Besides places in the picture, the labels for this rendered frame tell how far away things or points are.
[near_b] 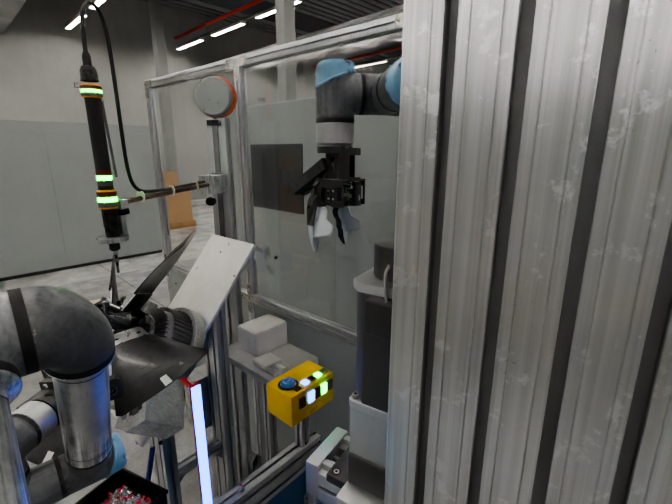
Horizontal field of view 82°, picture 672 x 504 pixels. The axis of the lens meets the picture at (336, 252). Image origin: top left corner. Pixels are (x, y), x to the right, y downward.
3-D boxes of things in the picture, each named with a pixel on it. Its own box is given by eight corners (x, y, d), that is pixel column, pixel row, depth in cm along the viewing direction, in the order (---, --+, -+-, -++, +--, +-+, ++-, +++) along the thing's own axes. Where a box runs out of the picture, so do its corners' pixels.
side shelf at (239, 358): (262, 336, 181) (262, 330, 180) (318, 363, 158) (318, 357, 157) (217, 356, 164) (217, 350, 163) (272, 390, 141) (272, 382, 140)
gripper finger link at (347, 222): (360, 247, 83) (350, 209, 79) (339, 243, 87) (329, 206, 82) (368, 240, 85) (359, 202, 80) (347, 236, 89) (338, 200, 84)
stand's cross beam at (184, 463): (217, 445, 154) (216, 436, 153) (222, 450, 151) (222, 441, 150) (171, 474, 140) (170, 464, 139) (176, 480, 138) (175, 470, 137)
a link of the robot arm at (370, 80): (425, 113, 70) (366, 112, 69) (406, 118, 81) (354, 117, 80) (428, 66, 68) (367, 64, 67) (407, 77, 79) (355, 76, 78)
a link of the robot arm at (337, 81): (363, 57, 70) (316, 56, 69) (362, 122, 73) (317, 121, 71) (355, 66, 77) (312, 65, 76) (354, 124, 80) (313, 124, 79)
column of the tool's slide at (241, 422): (238, 473, 207) (211, 118, 162) (253, 475, 206) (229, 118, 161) (234, 483, 201) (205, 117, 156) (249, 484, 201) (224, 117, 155)
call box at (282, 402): (309, 390, 118) (308, 358, 115) (333, 403, 111) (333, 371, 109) (267, 416, 106) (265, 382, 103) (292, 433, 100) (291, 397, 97)
